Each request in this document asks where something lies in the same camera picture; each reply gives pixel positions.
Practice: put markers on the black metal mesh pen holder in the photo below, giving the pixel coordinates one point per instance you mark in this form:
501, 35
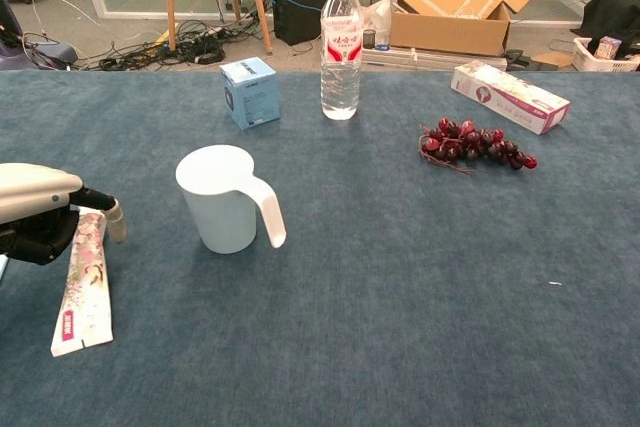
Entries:
369, 39

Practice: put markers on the blue table mat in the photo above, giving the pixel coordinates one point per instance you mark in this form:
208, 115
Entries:
400, 297

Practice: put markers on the small carton in basket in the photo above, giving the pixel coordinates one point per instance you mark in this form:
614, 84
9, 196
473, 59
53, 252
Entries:
607, 47

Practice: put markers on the black cloth cover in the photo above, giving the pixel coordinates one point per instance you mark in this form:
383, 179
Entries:
615, 12

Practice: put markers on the flat cardboard piece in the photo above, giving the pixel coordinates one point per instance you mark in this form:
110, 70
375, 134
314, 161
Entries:
552, 60

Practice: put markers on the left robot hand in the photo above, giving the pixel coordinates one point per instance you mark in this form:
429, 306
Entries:
30, 187

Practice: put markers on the small light blue carton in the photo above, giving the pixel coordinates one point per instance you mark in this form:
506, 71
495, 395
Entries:
252, 97

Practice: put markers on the light blue toothbrush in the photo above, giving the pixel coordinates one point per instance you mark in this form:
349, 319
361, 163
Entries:
3, 267

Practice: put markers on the floral white toothpaste tube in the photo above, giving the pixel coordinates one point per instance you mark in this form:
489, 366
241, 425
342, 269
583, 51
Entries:
85, 297

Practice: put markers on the bunch of red grapes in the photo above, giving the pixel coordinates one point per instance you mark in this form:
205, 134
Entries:
470, 144

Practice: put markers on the white plastic bag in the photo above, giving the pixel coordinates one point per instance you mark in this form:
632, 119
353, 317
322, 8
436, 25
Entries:
380, 12

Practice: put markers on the floral long box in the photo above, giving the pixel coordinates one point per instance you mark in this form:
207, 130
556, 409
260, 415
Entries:
505, 97

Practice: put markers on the clear water bottle red label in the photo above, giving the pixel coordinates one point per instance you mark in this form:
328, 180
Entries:
341, 47

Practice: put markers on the large open cardboard box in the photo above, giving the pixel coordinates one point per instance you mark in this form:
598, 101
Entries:
450, 32

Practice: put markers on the black metal bracket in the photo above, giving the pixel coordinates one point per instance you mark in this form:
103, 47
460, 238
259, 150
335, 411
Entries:
525, 62

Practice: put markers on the black computer tower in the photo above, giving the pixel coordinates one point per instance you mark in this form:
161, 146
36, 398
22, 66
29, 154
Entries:
295, 22

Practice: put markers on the white plastic basket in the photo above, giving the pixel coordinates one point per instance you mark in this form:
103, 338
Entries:
585, 61

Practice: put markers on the aluminium profile rails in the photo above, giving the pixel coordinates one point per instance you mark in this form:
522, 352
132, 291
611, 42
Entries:
425, 59

